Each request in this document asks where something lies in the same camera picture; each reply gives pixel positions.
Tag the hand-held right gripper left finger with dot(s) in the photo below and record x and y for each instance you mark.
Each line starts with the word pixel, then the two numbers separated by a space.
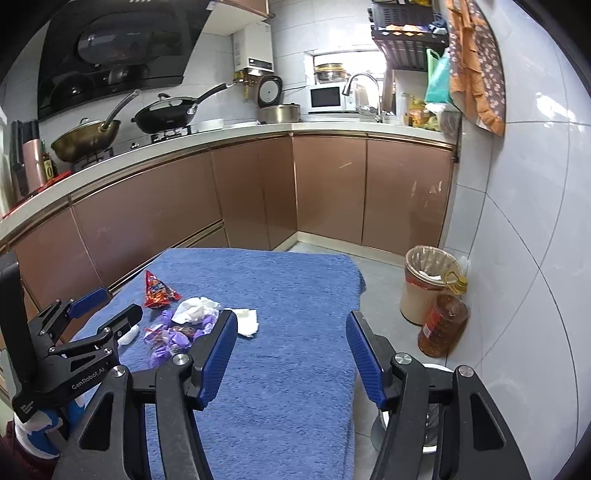
pixel 219 355

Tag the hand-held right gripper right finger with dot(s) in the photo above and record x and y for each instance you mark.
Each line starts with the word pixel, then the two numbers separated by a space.
pixel 364 360

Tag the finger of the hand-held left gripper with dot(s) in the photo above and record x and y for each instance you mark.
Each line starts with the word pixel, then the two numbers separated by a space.
pixel 90 300
pixel 124 318

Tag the small white tissue piece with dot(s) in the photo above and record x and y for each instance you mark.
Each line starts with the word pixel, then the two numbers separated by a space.
pixel 128 334

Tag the red and purple candy wrapper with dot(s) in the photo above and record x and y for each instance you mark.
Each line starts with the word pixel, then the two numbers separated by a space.
pixel 157 333

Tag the red snack packet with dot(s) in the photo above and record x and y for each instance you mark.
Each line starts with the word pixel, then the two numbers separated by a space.
pixel 157 293

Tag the large purple plastic wrapper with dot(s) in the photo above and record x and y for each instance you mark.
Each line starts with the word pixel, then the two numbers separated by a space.
pixel 168 353

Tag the beige bin with plastic bag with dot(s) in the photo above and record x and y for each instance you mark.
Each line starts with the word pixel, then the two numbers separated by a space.
pixel 415 300

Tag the blue and white cloth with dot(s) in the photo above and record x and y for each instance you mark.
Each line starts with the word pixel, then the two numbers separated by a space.
pixel 37 424

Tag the metal basin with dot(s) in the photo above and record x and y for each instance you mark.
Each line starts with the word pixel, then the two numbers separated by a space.
pixel 436 368

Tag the blue fluffy towel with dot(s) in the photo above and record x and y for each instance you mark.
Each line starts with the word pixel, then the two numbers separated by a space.
pixel 286 323

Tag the cooking oil bottle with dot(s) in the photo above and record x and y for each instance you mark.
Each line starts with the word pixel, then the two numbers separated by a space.
pixel 438 327

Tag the dark red cloth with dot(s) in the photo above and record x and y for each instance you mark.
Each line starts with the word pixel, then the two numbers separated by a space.
pixel 23 461

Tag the pink thermos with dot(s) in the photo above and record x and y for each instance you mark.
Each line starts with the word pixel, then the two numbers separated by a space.
pixel 32 161

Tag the golden wok with lid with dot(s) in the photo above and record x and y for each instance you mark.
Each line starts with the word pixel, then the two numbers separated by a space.
pixel 83 141

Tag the black knife block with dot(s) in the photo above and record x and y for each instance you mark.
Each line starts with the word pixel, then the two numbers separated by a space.
pixel 17 157

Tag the brown kitchen cabinet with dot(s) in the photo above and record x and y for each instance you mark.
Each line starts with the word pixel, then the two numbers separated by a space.
pixel 323 184

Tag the gas stove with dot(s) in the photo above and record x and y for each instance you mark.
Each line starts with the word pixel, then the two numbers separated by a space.
pixel 175 134

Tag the black wok with lid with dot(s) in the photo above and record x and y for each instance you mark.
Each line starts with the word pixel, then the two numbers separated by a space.
pixel 161 117

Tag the steel pot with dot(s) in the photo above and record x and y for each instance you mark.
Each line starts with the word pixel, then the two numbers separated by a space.
pixel 279 114

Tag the yellow packaged food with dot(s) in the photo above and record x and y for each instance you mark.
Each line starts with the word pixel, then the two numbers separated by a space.
pixel 422 115

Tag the black range hood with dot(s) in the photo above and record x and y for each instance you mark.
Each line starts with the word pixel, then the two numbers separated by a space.
pixel 129 41

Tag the white microwave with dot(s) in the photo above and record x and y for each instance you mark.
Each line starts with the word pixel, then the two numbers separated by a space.
pixel 325 98

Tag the white rice cooker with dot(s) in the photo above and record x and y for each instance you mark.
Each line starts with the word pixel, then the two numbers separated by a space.
pixel 269 90

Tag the chrome kitchen faucet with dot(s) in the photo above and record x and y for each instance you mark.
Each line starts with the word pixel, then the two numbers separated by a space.
pixel 364 76

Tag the green plastic bag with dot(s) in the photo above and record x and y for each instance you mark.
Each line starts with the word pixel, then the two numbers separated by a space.
pixel 436 83

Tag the golden pot with glass lid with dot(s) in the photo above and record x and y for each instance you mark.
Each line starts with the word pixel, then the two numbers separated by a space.
pixel 330 74

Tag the white water heater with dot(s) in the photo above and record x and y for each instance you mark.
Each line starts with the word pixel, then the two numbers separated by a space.
pixel 254 46

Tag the black dish rack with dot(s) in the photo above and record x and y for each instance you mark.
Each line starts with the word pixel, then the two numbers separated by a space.
pixel 401 50

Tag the brown and orange apron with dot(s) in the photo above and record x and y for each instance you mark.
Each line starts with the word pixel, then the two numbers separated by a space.
pixel 480 69

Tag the brown wall cabinet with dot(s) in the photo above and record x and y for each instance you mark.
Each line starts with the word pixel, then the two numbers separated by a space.
pixel 240 7

